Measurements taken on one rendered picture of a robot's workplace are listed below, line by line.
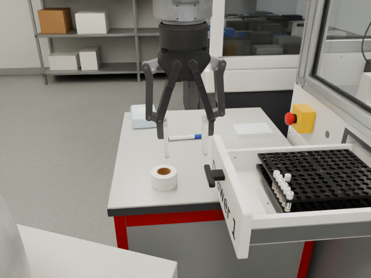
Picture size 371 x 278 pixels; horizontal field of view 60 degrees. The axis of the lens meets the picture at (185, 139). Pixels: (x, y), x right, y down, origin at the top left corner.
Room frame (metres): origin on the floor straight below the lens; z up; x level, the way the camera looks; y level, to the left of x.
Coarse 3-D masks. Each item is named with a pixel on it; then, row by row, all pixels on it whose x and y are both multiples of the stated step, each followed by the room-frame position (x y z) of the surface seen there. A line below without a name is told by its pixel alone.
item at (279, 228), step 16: (336, 144) 0.71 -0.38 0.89; (352, 144) 0.71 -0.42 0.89; (240, 160) 0.67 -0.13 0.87; (256, 160) 0.68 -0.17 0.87; (368, 160) 0.64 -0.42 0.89; (240, 176) 0.65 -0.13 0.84; (256, 176) 0.65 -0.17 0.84; (256, 208) 0.53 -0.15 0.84; (352, 208) 0.46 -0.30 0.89; (368, 208) 0.46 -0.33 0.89; (256, 224) 0.43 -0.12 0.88; (272, 224) 0.43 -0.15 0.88; (288, 224) 0.44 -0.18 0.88; (304, 224) 0.44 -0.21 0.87; (320, 224) 0.44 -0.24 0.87; (336, 224) 0.44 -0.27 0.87; (352, 224) 0.45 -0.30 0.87; (368, 224) 0.45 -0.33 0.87; (256, 240) 0.43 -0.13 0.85; (272, 240) 0.43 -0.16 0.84; (288, 240) 0.43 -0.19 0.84; (304, 240) 0.44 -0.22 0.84
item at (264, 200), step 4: (260, 188) 0.58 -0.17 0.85; (256, 192) 0.58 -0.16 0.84; (260, 192) 0.57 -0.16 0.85; (264, 192) 0.57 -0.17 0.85; (260, 196) 0.56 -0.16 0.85; (264, 196) 0.55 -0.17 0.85; (260, 200) 0.56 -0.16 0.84; (264, 200) 0.54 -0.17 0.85; (268, 200) 0.54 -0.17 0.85; (264, 204) 0.53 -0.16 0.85; (268, 204) 0.53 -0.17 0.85; (264, 208) 0.53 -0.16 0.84; (268, 208) 0.51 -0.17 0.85; (272, 208) 0.51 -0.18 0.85; (268, 212) 0.50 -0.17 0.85; (272, 212) 0.50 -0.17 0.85
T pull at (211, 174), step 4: (208, 164) 0.58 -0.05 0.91; (204, 168) 0.57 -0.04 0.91; (208, 168) 0.57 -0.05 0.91; (208, 172) 0.55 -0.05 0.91; (212, 172) 0.55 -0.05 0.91; (216, 172) 0.55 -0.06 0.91; (220, 172) 0.55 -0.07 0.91; (208, 176) 0.54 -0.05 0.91; (212, 176) 0.54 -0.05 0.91; (216, 176) 0.54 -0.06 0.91; (220, 176) 0.54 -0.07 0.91; (224, 176) 0.54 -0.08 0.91; (208, 180) 0.53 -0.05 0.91; (212, 180) 0.52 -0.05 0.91; (216, 180) 0.54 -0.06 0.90; (220, 180) 0.54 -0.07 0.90; (212, 184) 0.51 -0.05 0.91
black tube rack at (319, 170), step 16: (272, 160) 0.62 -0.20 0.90; (288, 160) 0.63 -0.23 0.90; (304, 160) 0.64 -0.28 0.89; (320, 160) 0.62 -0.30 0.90; (336, 160) 0.62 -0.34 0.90; (352, 160) 0.62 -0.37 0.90; (304, 176) 0.56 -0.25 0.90; (320, 176) 0.55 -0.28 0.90; (336, 176) 0.55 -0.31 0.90; (352, 176) 0.55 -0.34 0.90; (368, 176) 0.56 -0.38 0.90; (272, 192) 0.54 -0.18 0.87; (304, 192) 0.51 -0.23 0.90; (320, 192) 0.50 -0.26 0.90; (336, 192) 0.50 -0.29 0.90; (352, 192) 0.50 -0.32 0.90; (368, 192) 0.50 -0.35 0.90; (304, 208) 0.49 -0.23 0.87; (320, 208) 0.49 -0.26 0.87; (336, 208) 0.49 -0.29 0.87
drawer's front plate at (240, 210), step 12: (216, 144) 0.64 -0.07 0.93; (216, 156) 0.63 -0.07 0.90; (228, 156) 0.59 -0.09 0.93; (216, 168) 0.62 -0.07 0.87; (228, 168) 0.54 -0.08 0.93; (228, 180) 0.51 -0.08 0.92; (228, 192) 0.51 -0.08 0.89; (240, 192) 0.46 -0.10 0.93; (228, 204) 0.50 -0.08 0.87; (240, 204) 0.43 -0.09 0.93; (228, 216) 0.49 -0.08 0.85; (240, 216) 0.42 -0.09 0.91; (252, 216) 0.41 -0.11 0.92; (228, 228) 0.49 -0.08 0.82; (240, 228) 0.41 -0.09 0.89; (240, 240) 0.41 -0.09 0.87; (240, 252) 0.41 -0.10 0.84
